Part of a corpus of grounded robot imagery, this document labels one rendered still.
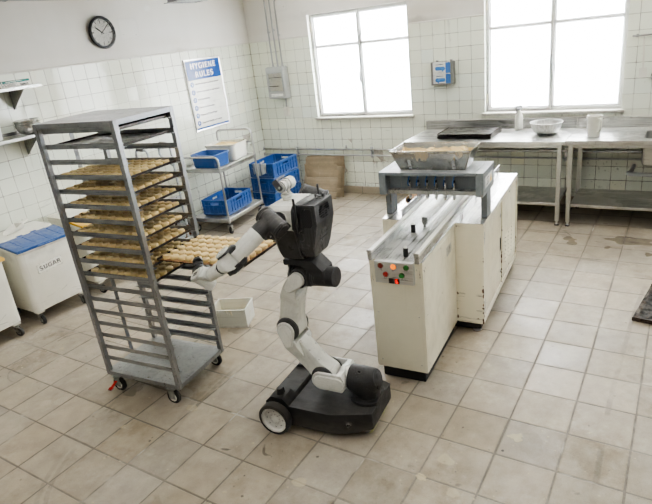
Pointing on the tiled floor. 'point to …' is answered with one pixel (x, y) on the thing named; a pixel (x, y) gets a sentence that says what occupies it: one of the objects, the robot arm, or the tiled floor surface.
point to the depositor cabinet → (478, 248)
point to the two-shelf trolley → (226, 185)
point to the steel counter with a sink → (612, 129)
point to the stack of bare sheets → (650, 307)
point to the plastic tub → (234, 312)
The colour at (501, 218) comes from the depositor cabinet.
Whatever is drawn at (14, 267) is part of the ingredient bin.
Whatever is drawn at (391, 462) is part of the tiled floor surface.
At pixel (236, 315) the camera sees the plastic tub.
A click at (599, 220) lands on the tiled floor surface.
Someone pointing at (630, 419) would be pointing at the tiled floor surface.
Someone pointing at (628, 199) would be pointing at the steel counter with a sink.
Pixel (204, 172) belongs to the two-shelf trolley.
